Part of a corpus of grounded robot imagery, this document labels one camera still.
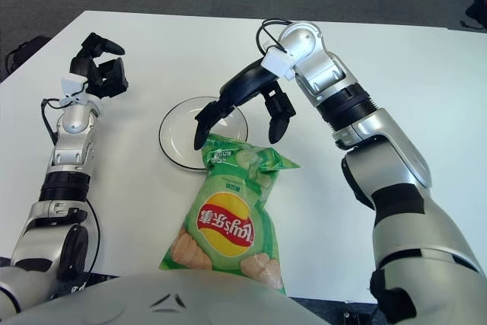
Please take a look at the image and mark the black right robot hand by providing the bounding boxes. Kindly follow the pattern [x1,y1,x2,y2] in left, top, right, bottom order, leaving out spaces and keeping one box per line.
[193,59,297,151]

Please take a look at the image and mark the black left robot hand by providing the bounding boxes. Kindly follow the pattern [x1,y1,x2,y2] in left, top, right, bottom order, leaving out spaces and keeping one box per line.
[68,32,129,100]

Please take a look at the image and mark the green potato chip bag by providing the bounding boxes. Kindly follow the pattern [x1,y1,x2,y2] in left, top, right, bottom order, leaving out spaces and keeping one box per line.
[158,132,301,296]

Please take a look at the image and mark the white plate with black rim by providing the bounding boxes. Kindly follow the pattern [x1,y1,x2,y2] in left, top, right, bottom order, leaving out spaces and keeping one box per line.
[158,96,251,173]

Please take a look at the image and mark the white right wrist connector box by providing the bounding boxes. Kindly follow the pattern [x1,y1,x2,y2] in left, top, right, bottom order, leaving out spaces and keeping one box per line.
[261,46,296,79]

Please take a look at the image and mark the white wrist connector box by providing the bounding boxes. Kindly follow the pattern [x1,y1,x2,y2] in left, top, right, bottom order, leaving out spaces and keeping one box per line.
[60,77,87,107]
[261,46,296,79]

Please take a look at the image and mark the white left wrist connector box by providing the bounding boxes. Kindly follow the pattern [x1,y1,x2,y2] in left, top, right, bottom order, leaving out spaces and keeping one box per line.
[60,77,87,107]

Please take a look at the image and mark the black backpack on floor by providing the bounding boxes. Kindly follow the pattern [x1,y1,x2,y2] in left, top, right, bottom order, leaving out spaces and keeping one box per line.
[4,37,53,75]

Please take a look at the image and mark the silver robot torso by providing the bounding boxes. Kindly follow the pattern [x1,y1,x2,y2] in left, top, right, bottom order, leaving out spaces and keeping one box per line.
[0,268,336,325]

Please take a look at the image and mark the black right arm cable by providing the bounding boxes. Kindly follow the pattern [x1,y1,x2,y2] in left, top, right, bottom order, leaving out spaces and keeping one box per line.
[256,18,294,56]

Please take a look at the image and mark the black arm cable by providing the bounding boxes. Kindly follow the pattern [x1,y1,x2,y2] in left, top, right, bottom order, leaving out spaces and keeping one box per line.
[256,18,294,56]
[40,98,102,276]

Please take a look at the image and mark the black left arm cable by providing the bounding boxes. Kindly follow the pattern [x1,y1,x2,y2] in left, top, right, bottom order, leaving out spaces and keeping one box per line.
[40,98,102,276]

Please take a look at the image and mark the black bag with strap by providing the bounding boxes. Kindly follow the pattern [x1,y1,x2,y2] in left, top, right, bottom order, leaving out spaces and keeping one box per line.
[458,0,487,31]

